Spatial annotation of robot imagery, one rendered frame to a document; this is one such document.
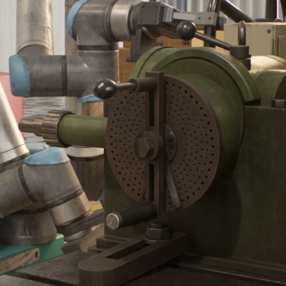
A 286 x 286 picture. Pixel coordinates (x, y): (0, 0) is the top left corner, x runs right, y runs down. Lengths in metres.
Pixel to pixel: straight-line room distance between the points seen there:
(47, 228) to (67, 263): 1.41
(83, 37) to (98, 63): 0.07
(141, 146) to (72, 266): 0.21
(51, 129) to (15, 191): 0.72
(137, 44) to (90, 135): 0.60
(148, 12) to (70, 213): 0.49
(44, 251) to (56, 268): 1.45
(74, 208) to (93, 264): 0.86
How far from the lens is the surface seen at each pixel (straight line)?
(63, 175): 2.13
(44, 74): 2.06
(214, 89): 1.34
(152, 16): 1.94
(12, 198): 2.16
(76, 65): 2.06
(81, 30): 2.07
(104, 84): 1.19
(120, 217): 1.24
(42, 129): 1.46
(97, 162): 2.74
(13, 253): 2.70
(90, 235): 2.17
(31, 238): 2.77
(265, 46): 1.70
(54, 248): 2.85
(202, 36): 1.43
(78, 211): 2.14
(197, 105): 1.27
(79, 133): 1.42
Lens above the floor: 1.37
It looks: 8 degrees down
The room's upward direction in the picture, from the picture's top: straight up
